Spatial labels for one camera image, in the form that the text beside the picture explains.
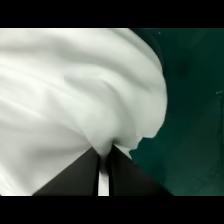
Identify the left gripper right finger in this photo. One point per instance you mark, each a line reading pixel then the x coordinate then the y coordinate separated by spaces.
pixel 133 180

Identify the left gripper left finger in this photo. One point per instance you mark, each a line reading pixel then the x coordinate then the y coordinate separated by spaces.
pixel 76 176

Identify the white shirt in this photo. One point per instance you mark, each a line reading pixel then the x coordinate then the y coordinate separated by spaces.
pixel 66 83

